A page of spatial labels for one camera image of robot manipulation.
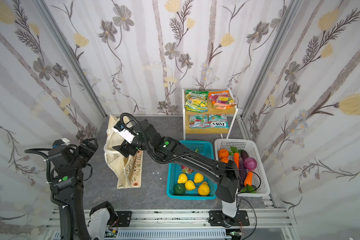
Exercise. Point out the purple onion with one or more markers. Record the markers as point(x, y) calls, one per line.
point(250, 164)

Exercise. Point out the green snack bag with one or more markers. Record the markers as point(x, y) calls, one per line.
point(196, 101)

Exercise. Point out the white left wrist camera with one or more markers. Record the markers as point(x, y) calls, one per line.
point(59, 142)

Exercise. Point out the green red candy bag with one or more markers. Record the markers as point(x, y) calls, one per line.
point(198, 122)

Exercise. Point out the cream floral grocery tote bag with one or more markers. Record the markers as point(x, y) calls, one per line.
point(128, 170)

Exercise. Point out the orange carrot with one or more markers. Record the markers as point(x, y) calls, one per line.
point(236, 158)
point(249, 179)

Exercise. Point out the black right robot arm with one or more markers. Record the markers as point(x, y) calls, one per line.
point(141, 135)

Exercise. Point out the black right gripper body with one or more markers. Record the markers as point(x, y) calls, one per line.
point(127, 147)

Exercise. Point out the pink dragon fruit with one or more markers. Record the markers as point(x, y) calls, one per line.
point(186, 170)

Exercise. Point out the large yellow citrus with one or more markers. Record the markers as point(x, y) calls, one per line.
point(204, 189)

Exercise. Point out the white wooden two-tier shelf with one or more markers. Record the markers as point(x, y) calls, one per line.
point(233, 111)

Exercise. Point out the yellow lemon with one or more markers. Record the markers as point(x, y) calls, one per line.
point(198, 178)
point(182, 178)
point(190, 186)

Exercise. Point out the orange snack bag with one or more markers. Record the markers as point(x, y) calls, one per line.
point(221, 100)

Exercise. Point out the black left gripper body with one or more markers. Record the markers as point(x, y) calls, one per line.
point(86, 148)

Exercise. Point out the orange bell pepper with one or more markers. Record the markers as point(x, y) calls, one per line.
point(223, 153)

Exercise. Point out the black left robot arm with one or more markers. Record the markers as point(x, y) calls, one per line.
point(65, 177)

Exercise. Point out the green avocado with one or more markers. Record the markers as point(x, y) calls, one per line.
point(179, 189)

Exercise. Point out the aluminium mounting rail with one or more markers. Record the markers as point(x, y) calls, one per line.
point(257, 224)

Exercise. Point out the Fox's candy bag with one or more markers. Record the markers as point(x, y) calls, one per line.
point(218, 121)

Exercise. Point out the purple eggplant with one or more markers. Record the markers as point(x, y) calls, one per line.
point(242, 168)

